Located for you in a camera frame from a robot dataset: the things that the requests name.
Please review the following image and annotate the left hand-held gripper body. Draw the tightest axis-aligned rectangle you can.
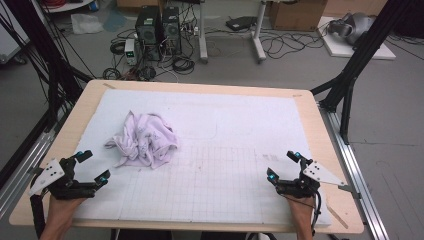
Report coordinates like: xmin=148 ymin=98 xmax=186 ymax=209
xmin=28 ymin=155 xmax=102 ymax=201

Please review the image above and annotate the person's left hand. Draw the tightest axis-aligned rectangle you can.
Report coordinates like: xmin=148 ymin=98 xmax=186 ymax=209
xmin=46 ymin=196 xmax=86 ymax=226

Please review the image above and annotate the clear plastic bag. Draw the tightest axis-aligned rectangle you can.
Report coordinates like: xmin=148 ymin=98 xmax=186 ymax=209
xmin=70 ymin=13 xmax=104 ymax=35

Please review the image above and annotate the flat tan cardboard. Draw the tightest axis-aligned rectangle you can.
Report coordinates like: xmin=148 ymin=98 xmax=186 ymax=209
xmin=323 ymin=0 xmax=389 ymax=18

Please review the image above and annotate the black frame post with cables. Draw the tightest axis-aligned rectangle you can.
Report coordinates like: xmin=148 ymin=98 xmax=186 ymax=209
xmin=0 ymin=0 xmax=95 ymax=129

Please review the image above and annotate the beige tape strip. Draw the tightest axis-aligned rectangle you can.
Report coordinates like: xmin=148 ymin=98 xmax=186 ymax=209
xmin=325 ymin=203 xmax=350 ymax=230

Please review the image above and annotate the right gripper black sleeved cable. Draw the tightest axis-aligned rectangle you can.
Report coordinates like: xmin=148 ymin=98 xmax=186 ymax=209
xmin=311 ymin=188 xmax=323 ymax=236

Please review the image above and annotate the coil of black cable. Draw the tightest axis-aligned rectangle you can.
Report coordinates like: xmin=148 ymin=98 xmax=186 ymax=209
xmin=171 ymin=55 xmax=196 ymax=75

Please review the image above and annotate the narrow black computer tower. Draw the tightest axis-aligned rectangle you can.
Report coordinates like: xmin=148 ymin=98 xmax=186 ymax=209
xmin=162 ymin=6 xmax=183 ymax=56

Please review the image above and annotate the white floor board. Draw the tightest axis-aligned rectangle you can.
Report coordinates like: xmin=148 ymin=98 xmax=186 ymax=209
xmin=316 ymin=15 xmax=397 ymax=61

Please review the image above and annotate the aluminium rail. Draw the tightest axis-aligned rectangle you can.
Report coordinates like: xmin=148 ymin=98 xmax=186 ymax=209
xmin=319 ymin=105 xmax=390 ymax=240
xmin=0 ymin=128 xmax=58 ymax=219

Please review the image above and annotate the blue sheet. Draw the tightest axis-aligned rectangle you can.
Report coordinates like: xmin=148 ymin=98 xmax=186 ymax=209
xmin=102 ymin=8 xmax=128 ymax=33

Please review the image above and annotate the grey headset device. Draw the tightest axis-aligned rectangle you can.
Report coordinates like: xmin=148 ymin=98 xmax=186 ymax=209
xmin=328 ymin=12 xmax=376 ymax=46

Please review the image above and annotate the lilac cat-print cloth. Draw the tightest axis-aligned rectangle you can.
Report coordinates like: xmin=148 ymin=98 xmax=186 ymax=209
xmin=104 ymin=110 xmax=179 ymax=170

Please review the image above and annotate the person's dark clothing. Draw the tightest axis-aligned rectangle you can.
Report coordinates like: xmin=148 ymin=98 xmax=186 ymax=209
xmin=111 ymin=229 xmax=248 ymax=240

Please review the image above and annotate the brown cardboard box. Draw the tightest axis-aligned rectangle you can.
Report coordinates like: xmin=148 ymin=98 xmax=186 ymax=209
xmin=269 ymin=0 xmax=328 ymax=32

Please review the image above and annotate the white desk leg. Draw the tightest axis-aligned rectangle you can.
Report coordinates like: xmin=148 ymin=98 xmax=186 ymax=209
xmin=252 ymin=0 xmax=268 ymax=64
xmin=198 ymin=0 xmax=209 ymax=64

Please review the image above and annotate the wide black computer tower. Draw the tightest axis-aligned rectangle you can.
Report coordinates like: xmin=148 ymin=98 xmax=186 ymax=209
xmin=134 ymin=6 xmax=163 ymax=61

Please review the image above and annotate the white power supply unit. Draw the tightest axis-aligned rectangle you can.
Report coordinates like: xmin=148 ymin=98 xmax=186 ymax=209
xmin=124 ymin=38 xmax=138 ymax=66

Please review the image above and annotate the round white table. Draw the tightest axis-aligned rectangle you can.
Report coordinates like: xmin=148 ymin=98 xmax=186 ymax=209
xmin=39 ymin=0 xmax=96 ymax=14

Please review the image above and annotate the tangle of black floor cables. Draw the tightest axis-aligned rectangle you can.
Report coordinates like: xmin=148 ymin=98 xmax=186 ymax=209
xmin=259 ymin=28 xmax=324 ymax=60

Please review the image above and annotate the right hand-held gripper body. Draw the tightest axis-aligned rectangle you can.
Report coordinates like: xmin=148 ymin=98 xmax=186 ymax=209
xmin=275 ymin=159 xmax=348 ymax=199

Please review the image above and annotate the person's right hand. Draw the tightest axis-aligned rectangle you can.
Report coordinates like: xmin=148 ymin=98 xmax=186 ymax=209
xmin=287 ymin=196 xmax=316 ymax=228

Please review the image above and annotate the white foam mat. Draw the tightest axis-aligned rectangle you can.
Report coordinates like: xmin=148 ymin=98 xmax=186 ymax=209
xmin=71 ymin=88 xmax=333 ymax=228

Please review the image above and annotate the flat black box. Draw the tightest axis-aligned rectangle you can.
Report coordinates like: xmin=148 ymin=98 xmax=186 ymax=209
xmin=225 ymin=15 xmax=258 ymax=32

